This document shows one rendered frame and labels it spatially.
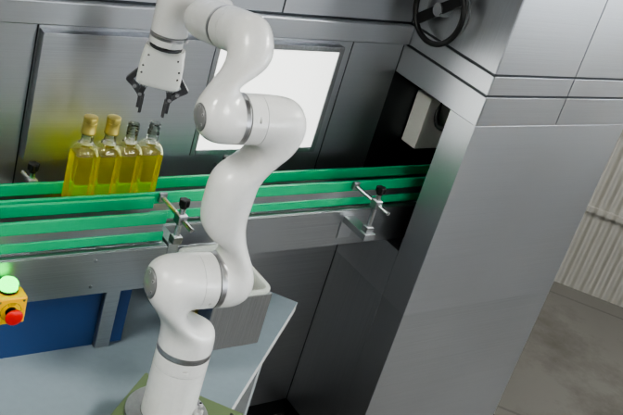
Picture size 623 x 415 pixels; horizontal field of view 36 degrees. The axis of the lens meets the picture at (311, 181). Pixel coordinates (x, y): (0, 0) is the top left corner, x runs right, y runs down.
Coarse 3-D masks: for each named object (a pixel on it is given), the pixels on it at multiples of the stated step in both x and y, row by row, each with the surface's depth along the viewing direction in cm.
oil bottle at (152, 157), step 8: (144, 144) 241; (152, 144) 241; (144, 152) 240; (152, 152) 241; (160, 152) 242; (144, 160) 240; (152, 160) 242; (160, 160) 243; (144, 168) 241; (152, 168) 243; (144, 176) 243; (152, 176) 244; (136, 184) 244; (144, 184) 244; (152, 184) 246; (136, 192) 244; (144, 192) 245
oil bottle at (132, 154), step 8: (120, 144) 238; (128, 144) 237; (136, 144) 239; (128, 152) 237; (136, 152) 238; (128, 160) 238; (136, 160) 239; (120, 168) 238; (128, 168) 239; (136, 168) 240; (120, 176) 239; (128, 176) 240; (136, 176) 242; (120, 184) 240; (128, 184) 241; (120, 192) 241; (128, 192) 243
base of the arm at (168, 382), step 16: (160, 368) 207; (176, 368) 205; (192, 368) 206; (160, 384) 208; (176, 384) 207; (192, 384) 208; (128, 400) 217; (144, 400) 213; (160, 400) 209; (176, 400) 209; (192, 400) 211
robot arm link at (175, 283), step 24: (168, 264) 195; (192, 264) 197; (216, 264) 200; (144, 288) 199; (168, 288) 194; (192, 288) 195; (216, 288) 198; (168, 312) 196; (192, 312) 209; (168, 336) 203; (192, 336) 201; (192, 360) 205
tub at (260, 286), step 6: (192, 246) 252; (198, 246) 252; (204, 246) 253; (210, 246) 254; (216, 246) 255; (180, 252) 248; (258, 276) 248; (258, 282) 248; (264, 282) 246; (252, 288) 249; (258, 288) 247; (264, 288) 244; (252, 294) 240; (258, 294) 241
